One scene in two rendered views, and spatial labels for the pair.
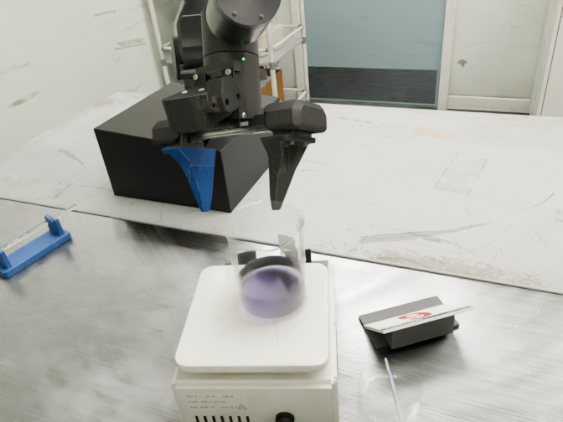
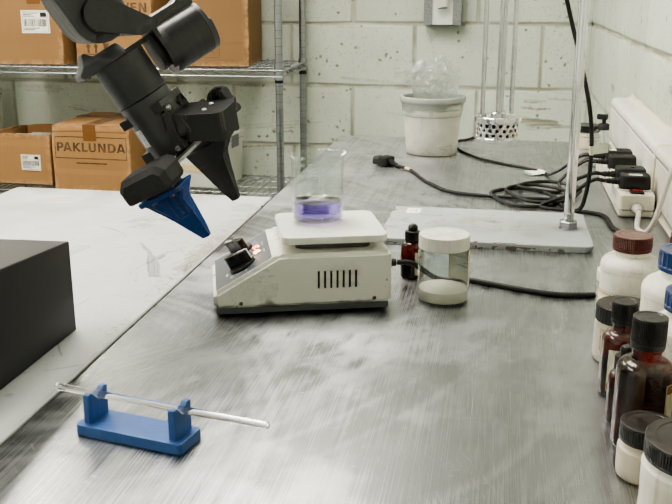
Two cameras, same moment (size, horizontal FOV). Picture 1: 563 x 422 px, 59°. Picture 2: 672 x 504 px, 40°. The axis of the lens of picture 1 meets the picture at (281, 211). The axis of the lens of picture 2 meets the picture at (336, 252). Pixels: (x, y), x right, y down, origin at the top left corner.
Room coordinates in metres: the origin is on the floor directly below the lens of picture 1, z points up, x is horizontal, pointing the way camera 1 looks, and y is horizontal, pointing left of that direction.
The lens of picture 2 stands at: (0.57, 1.04, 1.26)
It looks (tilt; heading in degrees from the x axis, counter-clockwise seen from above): 16 degrees down; 255
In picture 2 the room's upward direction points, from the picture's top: straight up
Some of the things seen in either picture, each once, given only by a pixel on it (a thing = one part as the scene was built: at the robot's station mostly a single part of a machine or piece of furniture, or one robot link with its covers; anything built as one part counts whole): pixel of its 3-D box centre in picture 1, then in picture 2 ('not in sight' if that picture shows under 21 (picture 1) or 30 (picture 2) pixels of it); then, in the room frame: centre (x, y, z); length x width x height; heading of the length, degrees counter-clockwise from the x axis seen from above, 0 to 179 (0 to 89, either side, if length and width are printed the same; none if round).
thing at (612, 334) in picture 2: not in sight; (621, 347); (0.13, 0.37, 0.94); 0.04 x 0.04 x 0.09
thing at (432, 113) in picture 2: not in sight; (432, 104); (-0.15, -0.85, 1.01); 0.14 x 0.14 x 0.21
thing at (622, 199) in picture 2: not in sight; (622, 179); (-0.34, -0.39, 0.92); 0.40 x 0.06 x 0.04; 65
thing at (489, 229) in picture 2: not in sight; (485, 227); (0.01, -0.20, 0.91); 0.30 x 0.20 x 0.01; 155
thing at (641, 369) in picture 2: not in sight; (644, 381); (0.16, 0.46, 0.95); 0.04 x 0.04 x 0.11
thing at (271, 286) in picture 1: (270, 266); (319, 188); (0.32, 0.01, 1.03); 0.07 x 0.06 x 0.08; 8
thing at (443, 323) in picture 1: (412, 313); not in sight; (0.35, -0.12, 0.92); 0.09 x 0.06 x 0.04; 101
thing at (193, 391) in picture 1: (266, 326); (307, 263); (0.34, 0.03, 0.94); 0.22 x 0.13 x 0.08; 173
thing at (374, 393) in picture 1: (389, 391); not in sight; (0.27, -0.08, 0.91); 0.06 x 0.06 x 0.02
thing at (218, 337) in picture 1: (258, 312); (328, 226); (0.31, 0.03, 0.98); 0.12 x 0.12 x 0.01; 83
